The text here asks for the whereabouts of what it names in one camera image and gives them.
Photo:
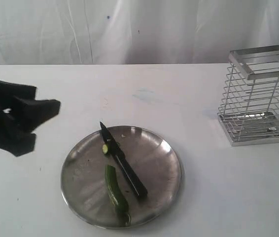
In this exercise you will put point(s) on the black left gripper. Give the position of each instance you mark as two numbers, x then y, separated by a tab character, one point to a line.
28	114

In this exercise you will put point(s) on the green cucumber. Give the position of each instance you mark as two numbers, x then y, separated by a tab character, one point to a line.
117	199

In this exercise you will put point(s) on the knife with grey handle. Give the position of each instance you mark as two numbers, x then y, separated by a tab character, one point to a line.
115	151

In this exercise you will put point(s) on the cucumber slice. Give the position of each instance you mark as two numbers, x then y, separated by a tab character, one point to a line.
105	149

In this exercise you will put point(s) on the round steel plate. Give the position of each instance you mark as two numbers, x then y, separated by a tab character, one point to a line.
150	156

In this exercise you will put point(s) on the wire metal utensil holder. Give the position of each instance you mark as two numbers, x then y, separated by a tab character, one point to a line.
249	109

